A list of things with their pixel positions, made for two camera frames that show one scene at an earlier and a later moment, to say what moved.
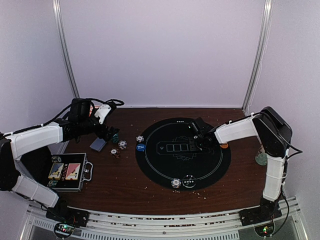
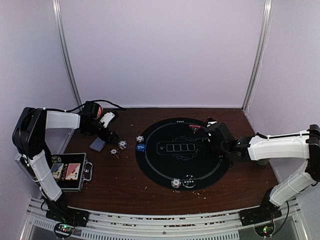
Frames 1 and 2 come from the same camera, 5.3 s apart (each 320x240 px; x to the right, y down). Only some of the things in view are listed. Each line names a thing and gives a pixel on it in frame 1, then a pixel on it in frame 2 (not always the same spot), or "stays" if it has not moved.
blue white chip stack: x=122 y=144 stays
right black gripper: x=192 y=146 to x=203 y=143
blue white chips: x=176 y=183 stays
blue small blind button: x=140 y=147 stays
